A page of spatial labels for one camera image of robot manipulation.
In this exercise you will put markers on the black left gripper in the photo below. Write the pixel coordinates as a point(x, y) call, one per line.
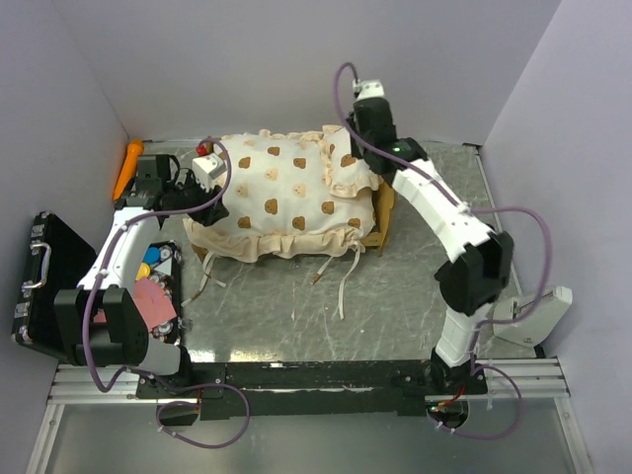
point(210, 213)

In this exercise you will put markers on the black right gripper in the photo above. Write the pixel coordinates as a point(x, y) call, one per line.
point(353, 125)

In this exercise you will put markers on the wooden pet bed frame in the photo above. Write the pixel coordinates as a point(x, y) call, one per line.
point(385, 212)

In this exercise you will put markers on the bear print bed mattress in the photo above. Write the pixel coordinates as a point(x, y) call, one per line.
point(281, 202)

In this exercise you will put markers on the small bear print pillow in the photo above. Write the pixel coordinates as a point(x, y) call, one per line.
point(346, 175)

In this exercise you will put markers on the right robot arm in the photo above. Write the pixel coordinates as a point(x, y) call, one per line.
point(478, 262)

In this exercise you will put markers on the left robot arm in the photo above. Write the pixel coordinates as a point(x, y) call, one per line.
point(129, 347)

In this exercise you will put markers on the orange plastic carrot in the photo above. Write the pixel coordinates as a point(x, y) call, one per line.
point(128, 168)

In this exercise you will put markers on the blue round cap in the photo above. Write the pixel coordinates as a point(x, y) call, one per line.
point(152, 256)

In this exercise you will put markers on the yellow round cap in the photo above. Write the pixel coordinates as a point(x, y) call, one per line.
point(143, 271)

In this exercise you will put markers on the pink paper sheets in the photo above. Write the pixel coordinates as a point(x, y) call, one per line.
point(145, 302)

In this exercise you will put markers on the black open carrying case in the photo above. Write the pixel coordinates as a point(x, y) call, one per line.
point(56, 259)

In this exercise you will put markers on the white lint roller box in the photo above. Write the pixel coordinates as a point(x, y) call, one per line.
point(533, 330)

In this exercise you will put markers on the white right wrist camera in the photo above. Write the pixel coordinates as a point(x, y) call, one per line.
point(368, 89)

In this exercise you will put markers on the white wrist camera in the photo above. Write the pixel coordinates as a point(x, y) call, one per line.
point(209, 168)
point(368, 89)

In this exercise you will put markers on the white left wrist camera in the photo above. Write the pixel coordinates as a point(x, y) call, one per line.
point(209, 168)

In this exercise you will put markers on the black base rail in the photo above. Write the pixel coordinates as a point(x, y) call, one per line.
point(405, 387)

